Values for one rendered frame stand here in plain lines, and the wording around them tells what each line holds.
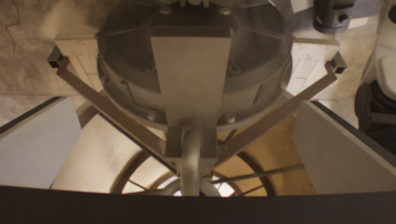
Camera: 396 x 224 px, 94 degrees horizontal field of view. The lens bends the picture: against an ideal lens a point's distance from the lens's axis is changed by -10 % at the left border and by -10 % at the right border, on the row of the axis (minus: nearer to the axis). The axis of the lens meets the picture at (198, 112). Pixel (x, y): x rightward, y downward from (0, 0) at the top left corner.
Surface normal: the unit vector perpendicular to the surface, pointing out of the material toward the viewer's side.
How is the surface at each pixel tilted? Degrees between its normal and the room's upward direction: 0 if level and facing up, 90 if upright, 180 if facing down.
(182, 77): 0
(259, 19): 90
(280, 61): 67
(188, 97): 0
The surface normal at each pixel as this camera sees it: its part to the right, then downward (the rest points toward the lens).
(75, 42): -0.01, 0.83
